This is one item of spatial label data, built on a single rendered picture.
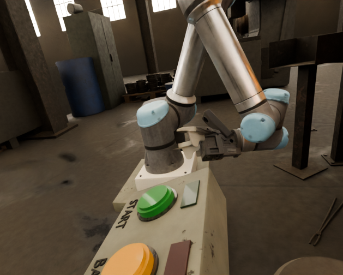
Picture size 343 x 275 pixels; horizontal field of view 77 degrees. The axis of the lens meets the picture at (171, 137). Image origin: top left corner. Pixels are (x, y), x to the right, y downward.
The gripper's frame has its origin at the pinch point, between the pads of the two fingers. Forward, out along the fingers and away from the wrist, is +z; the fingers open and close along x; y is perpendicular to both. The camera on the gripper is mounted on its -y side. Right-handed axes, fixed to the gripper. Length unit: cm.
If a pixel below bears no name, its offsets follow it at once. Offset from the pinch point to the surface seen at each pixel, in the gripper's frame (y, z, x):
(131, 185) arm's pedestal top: 9.7, 15.5, 21.1
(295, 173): 4, -74, 55
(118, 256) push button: 27, 10, -44
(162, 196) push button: 22.3, 6.3, -40.7
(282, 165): -2, -72, 62
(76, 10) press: -643, 221, 438
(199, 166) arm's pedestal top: 3.7, -11.8, 22.8
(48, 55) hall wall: -881, 529, 876
